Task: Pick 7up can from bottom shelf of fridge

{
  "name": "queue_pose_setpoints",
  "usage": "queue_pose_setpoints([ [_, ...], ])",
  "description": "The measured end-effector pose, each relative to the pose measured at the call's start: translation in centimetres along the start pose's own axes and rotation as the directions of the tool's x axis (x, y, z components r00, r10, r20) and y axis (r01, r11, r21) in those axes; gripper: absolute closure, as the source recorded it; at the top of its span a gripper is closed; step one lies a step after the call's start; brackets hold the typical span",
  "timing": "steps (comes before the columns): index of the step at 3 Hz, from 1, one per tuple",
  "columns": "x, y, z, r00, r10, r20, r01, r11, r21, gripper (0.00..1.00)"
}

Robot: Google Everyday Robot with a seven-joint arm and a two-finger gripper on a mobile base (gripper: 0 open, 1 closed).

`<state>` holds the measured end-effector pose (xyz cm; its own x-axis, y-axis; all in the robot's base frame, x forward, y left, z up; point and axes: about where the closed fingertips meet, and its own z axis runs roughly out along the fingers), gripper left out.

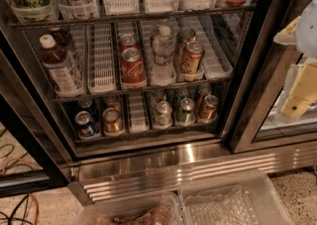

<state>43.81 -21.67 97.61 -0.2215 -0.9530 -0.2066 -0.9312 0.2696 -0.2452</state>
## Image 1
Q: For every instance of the rear gold can bottom left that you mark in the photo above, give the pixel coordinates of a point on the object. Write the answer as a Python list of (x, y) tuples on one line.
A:
[(112, 102)]

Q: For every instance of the rear iced tea bottle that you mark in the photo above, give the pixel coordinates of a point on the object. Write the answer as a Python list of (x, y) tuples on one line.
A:
[(63, 37)]

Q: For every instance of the left open fridge door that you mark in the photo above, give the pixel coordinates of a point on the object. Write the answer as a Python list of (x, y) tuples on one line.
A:
[(25, 114)]

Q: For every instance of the front blue pepsi can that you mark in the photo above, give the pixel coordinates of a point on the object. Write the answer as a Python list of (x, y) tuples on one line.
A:
[(85, 124)]

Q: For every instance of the clear plastic bin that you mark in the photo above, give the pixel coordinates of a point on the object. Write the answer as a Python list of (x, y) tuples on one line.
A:
[(150, 209), (265, 200)]

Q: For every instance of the rear gold can middle shelf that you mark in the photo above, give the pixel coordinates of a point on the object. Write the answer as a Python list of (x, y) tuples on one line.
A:
[(184, 36)]

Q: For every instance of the blue pepsi can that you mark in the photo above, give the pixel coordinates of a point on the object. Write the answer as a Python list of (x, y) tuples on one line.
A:
[(85, 124), (88, 104)]

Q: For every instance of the rear red coca-cola can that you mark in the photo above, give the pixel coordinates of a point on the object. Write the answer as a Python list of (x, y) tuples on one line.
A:
[(127, 41)]

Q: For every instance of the front gold can bottom left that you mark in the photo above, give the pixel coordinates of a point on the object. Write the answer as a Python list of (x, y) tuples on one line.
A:
[(112, 122)]

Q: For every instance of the green soda can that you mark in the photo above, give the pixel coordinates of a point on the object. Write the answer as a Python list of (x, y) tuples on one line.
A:
[(185, 115), (179, 94)]

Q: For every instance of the front gold can middle shelf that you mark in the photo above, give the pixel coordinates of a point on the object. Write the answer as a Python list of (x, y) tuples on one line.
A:
[(192, 55)]

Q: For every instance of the right clear plastic bin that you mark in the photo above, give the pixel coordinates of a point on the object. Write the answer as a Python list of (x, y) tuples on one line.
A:
[(265, 200)]

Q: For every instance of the red coca-cola can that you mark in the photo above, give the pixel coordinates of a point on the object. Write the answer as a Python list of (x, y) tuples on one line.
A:
[(132, 67), (127, 41)]

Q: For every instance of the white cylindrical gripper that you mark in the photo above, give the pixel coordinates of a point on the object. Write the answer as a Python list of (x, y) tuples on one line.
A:
[(307, 32)]

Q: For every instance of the left clear plastic bin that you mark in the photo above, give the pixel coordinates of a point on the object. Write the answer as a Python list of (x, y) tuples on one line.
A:
[(150, 209)]

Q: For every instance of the empty white tray middle shelf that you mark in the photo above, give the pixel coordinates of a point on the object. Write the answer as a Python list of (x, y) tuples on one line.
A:
[(100, 69)]

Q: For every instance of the gold can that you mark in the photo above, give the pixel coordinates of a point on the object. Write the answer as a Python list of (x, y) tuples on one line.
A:
[(203, 90), (208, 108), (112, 122), (112, 102)]

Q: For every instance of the gold can shelf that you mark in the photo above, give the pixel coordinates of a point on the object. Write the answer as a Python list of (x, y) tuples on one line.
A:
[(184, 36), (192, 55)]

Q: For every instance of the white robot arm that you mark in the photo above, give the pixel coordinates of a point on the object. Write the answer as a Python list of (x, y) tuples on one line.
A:
[(305, 37)]

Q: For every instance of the rear green soda can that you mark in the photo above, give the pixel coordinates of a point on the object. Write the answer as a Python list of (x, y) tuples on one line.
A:
[(179, 94)]

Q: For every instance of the front green soda can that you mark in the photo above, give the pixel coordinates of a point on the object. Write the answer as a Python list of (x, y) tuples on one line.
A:
[(185, 115)]

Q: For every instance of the rear blue pepsi can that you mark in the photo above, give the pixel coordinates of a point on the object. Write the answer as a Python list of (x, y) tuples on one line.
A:
[(88, 104)]

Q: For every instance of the empty white tray bottom shelf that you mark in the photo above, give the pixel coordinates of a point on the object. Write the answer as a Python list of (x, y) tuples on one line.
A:
[(138, 114)]

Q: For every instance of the clear water bottle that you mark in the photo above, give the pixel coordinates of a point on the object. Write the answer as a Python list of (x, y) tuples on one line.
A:
[(163, 45)]

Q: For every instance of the bubble wrap sheet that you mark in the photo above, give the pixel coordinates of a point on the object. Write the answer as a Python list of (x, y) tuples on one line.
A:
[(229, 205)]

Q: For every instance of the iced tea bottle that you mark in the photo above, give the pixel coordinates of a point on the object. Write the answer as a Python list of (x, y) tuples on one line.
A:
[(62, 68), (63, 37)]

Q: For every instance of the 7up can shelf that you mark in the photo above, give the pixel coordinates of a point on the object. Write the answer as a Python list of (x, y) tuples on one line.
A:
[(163, 114), (157, 96)]

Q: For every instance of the right fridge glass door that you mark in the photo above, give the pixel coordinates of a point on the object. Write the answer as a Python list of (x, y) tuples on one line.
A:
[(254, 127)]

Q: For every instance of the rear gold can bottom right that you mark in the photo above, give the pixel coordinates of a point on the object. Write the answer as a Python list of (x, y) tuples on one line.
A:
[(203, 90)]

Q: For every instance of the front iced tea bottle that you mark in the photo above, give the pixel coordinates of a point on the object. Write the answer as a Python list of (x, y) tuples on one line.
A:
[(62, 68)]

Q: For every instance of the front red coca-cola can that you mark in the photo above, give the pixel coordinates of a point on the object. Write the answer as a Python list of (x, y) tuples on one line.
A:
[(132, 67)]

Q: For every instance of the steel fridge bottom grille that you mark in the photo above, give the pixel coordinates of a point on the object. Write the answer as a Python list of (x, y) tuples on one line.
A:
[(166, 169)]

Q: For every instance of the front gold can bottom right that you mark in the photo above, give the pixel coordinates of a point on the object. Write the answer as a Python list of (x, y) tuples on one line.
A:
[(208, 108)]

